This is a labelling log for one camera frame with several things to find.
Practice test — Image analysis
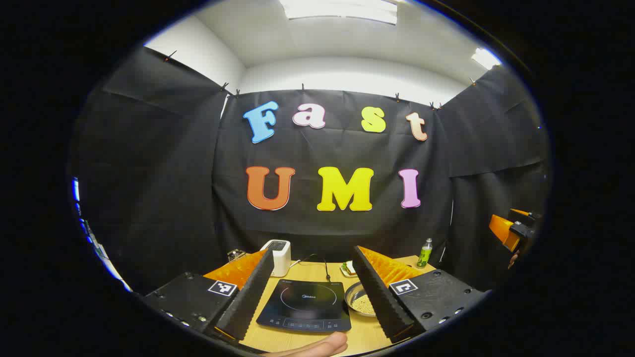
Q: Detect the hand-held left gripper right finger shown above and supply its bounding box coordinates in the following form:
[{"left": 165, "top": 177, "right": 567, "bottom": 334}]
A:
[{"left": 352, "top": 245, "right": 492, "bottom": 344}]

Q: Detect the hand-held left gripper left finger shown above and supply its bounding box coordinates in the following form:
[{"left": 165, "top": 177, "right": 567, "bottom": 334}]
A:
[{"left": 143, "top": 248, "right": 275, "bottom": 343}]

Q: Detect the pile of soybeans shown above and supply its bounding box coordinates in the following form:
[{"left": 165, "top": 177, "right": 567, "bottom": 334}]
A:
[{"left": 353, "top": 293, "right": 377, "bottom": 315}]

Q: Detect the stainless steel pot black handle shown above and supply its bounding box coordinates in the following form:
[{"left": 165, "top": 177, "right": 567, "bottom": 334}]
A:
[{"left": 344, "top": 281, "right": 378, "bottom": 317}]

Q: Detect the black induction cooktop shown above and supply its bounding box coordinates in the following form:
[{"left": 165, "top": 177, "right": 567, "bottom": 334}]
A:
[{"left": 256, "top": 279, "right": 352, "bottom": 333}]

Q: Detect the white toaster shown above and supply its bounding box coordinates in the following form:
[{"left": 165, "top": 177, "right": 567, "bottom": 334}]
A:
[{"left": 260, "top": 239, "right": 291, "bottom": 277}]

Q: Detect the green drink bottle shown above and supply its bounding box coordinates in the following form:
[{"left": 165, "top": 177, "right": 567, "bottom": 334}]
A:
[{"left": 417, "top": 238, "right": 433, "bottom": 269}]

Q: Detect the black backdrop cloth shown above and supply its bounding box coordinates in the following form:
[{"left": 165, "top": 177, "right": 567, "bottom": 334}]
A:
[{"left": 69, "top": 47, "right": 551, "bottom": 298}]

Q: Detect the blue white printed board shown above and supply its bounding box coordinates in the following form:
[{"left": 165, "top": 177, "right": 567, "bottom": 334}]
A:
[{"left": 71, "top": 178, "right": 133, "bottom": 293}]

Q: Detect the ceiling light panel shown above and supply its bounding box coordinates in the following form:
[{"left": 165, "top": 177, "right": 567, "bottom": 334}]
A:
[
  {"left": 471, "top": 48, "right": 503, "bottom": 70},
  {"left": 279, "top": 0, "right": 399, "bottom": 25}
]

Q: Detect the black power cable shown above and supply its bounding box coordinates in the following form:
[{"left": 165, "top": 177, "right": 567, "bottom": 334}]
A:
[{"left": 290, "top": 254, "right": 332, "bottom": 283}]

